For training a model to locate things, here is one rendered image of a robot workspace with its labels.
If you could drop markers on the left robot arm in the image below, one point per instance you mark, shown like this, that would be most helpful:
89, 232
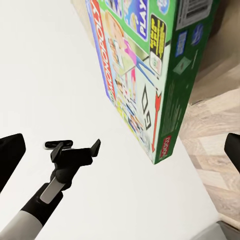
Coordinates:
30, 220

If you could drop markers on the board game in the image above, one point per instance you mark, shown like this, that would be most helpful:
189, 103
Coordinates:
149, 53

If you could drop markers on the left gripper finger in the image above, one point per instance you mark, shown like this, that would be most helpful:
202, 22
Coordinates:
94, 150
56, 154

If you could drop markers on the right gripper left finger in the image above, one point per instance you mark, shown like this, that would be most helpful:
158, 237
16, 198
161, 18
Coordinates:
12, 150

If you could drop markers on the bed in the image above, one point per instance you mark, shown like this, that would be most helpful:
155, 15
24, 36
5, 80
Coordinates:
219, 70

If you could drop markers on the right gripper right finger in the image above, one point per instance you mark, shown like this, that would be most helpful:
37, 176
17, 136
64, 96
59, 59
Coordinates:
232, 149

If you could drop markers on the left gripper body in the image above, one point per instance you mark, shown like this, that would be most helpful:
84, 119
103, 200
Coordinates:
70, 170

